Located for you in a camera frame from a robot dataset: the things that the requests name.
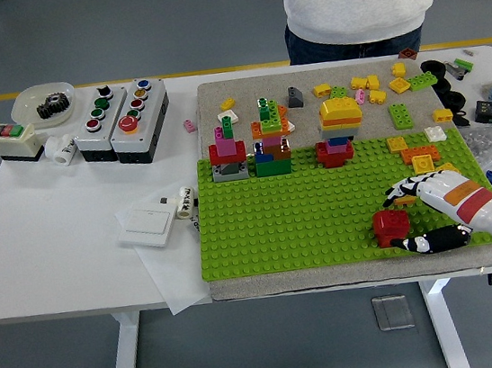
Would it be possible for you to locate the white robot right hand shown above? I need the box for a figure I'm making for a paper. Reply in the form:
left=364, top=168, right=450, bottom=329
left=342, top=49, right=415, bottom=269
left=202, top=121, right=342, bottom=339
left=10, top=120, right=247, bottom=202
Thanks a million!
left=380, top=164, right=492, bottom=265

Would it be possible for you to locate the grey long brick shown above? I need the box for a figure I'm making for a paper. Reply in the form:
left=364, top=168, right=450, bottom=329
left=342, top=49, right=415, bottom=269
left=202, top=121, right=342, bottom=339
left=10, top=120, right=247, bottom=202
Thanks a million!
left=318, top=122, right=362, bottom=141

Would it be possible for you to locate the orange long brick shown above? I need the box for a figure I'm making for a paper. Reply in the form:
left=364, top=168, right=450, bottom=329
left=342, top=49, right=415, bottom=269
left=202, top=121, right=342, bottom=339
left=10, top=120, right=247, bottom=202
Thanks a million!
left=250, top=116, right=293, bottom=140
left=318, top=112, right=362, bottom=132

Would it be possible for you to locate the yellow domed brick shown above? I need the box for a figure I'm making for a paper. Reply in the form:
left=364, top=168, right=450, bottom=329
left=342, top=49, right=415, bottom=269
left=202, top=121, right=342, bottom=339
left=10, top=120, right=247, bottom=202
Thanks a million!
left=317, top=94, right=364, bottom=124

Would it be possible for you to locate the yellow square brick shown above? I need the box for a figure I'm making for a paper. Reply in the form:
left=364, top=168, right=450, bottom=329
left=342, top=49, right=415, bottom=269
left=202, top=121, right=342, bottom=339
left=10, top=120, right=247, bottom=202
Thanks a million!
left=384, top=134, right=409, bottom=156
left=435, top=159, right=461, bottom=176

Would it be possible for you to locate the yellow flat tile brick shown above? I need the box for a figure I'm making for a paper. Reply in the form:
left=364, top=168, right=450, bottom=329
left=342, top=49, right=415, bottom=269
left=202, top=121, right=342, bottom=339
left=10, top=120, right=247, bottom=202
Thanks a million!
left=409, top=152, right=436, bottom=175
left=387, top=75, right=413, bottom=96

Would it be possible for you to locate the orange flat plate brick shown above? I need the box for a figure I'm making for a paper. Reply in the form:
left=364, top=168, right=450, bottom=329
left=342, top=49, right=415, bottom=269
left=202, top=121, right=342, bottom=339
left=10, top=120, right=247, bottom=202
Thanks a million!
left=398, top=142, right=442, bottom=167

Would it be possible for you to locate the red wide base brick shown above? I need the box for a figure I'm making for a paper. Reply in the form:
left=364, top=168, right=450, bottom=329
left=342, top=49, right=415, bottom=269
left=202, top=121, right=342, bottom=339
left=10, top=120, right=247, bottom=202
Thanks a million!
left=314, top=139, right=357, bottom=170

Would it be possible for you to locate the lime small brick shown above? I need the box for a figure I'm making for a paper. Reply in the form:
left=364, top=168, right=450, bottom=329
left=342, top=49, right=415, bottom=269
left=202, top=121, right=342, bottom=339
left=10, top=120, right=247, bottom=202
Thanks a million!
left=327, top=84, right=351, bottom=100

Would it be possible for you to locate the dark green long brick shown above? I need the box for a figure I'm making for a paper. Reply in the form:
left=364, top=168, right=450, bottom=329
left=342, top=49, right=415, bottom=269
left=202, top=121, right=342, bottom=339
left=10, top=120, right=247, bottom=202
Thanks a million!
left=255, top=157, right=293, bottom=178

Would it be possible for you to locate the grey slope brick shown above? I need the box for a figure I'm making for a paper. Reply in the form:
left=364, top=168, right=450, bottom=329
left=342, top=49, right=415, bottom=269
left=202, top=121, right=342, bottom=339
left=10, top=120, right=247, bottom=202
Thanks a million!
left=285, top=85, right=308, bottom=110

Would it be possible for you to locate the lime square brick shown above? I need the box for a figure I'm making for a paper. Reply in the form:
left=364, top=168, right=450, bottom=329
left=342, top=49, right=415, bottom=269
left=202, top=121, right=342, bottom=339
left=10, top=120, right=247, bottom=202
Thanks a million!
left=258, top=113, right=286, bottom=132

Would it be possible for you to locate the dark green tall brick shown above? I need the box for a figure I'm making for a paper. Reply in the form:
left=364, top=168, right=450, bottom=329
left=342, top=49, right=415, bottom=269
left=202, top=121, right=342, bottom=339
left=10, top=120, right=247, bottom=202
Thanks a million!
left=255, top=95, right=280, bottom=122

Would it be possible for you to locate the red long brick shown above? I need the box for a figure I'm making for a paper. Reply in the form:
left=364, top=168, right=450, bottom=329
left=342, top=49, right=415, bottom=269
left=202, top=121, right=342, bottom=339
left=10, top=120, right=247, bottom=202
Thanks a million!
left=208, top=139, right=248, bottom=166

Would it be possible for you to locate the grey wide brick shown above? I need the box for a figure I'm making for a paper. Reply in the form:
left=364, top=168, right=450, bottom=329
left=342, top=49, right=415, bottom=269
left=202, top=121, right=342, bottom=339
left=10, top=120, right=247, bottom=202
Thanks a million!
left=211, top=159, right=250, bottom=184

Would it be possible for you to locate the green narrow brick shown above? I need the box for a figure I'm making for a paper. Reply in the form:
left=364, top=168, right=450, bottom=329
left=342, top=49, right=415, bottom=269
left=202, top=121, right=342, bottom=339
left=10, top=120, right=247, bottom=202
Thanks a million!
left=220, top=116, right=237, bottom=140

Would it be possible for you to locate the black rubber tyre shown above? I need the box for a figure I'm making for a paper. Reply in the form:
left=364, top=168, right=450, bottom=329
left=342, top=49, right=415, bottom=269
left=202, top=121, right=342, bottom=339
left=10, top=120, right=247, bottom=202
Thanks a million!
left=434, top=74, right=453, bottom=96
left=418, top=57, right=449, bottom=80
left=441, top=89, right=468, bottom=112

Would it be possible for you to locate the metal floor plate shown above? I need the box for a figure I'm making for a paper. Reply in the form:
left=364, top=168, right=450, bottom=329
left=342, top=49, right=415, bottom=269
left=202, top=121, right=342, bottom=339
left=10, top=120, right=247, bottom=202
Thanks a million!
left=370, top=292, right=416, bottom=334

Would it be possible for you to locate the green studded baseplate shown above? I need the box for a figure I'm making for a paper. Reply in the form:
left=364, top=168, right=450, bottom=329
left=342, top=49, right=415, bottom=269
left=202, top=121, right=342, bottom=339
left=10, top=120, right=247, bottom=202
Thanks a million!
left=185, top=120, right=492, bottom=285

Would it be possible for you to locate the grey-brown mat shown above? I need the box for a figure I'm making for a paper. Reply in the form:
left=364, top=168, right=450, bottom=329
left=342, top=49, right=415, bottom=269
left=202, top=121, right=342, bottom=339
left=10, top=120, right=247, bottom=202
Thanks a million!
left=182, top=45, right=492, bottom=306

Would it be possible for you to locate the white printed pipe fitting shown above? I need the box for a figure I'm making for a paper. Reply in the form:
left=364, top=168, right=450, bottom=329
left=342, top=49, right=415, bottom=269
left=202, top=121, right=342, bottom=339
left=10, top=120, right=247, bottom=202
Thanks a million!
left=172, top=184, right=201, bottom=221

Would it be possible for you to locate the white paper sheet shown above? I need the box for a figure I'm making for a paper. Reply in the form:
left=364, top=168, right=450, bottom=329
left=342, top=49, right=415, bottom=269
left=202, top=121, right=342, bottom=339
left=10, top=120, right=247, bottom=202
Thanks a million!
left=112, top=189, right=214, bottom=322

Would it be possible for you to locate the grey emergency stop box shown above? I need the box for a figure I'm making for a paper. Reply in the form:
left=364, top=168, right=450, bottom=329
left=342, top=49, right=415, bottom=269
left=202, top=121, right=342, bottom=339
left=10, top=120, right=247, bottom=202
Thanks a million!
left=103, top=75, right=177, bottom=169

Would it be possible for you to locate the grey three-button control box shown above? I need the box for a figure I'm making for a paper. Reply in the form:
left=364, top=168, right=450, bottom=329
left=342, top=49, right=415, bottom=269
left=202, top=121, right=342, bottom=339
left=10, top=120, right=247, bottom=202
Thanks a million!
left=67, top=82, right=138, bottom=166

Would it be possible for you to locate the white pipe tee fitting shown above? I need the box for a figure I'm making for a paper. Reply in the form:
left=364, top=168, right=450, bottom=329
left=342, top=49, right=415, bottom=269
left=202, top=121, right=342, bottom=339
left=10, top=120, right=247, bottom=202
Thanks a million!
left=42, top=132, right=80, bottom=168

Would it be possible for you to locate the black metal gear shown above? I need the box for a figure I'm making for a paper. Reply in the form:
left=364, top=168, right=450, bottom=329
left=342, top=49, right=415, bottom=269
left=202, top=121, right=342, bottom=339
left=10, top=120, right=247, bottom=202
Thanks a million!
left=34, top=90, right=74, bottom=121

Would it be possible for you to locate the white plastic bowl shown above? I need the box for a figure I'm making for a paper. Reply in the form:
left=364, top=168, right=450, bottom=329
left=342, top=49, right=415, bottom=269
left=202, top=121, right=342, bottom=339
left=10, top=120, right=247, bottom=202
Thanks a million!
left=8, top=79, right=81, bottom=133

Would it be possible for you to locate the grey metal bracket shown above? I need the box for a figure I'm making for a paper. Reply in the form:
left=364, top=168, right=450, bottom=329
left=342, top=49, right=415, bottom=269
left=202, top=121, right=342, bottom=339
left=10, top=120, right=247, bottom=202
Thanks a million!
left=444, top=58, right=467, bottom=83

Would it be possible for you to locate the white wall switch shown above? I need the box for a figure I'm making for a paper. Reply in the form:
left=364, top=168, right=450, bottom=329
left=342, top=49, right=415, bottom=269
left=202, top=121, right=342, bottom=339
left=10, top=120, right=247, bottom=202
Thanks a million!
left=114, top=201, right=181, bottom=254

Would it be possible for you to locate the cream switch box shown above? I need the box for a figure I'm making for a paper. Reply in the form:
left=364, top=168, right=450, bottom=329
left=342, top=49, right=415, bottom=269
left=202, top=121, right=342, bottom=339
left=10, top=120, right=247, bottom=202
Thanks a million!
left=0, top=117, right=40, bottom=166

